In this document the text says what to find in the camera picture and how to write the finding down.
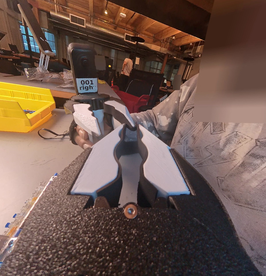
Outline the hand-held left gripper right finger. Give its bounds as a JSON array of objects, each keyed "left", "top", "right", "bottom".
[{"left": 137, "top": 125, "right": 192, "bottom": 200}]

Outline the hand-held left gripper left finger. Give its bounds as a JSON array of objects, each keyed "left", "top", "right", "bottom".
[{"left": 71, "top": 125, "right": 126, "bottom": 197}]

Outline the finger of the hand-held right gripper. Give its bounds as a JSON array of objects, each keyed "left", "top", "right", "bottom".
[
  {"left": 105, "top": 100, "right": 135, "bottom": 129},
  {"left": 73, "top": 104, "right": 103, "bottom": 136}
]

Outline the toy engine model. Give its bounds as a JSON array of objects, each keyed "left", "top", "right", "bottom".
[{"left": 0, "top": 173, "right": 59, "bottom": 270}]

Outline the person's right hand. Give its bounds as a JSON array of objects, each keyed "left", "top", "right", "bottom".
[{"left": 69, "top": 120, "right": 94, "bottom": 150}]

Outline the red chair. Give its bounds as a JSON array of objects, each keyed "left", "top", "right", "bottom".
[{"left": 112, "top": 84, "right": 153, "bottom": 113}]

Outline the pile of clear plastic bags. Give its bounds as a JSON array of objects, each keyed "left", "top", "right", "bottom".
[{"left": 24, "top": 67, "right": 75, "bottom": 89}]

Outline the black office chair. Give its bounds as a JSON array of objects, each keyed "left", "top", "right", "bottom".
[{"left": 125, "top": 69, "right": 166, "bottom": 102}]

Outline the dark board on white stand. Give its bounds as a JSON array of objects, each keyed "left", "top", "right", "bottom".
[{"left": 17, "top": 2, "right": 56, "bottom": 71}]

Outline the grey background table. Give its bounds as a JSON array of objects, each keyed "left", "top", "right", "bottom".
[{"left": 0, "top": 71, "right": 123, "bottom": 108}]

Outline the yellow plastic bin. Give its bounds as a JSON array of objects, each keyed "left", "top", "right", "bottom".
[{"left": 0, "top": 81, "right": 56, "bottom": 132}]

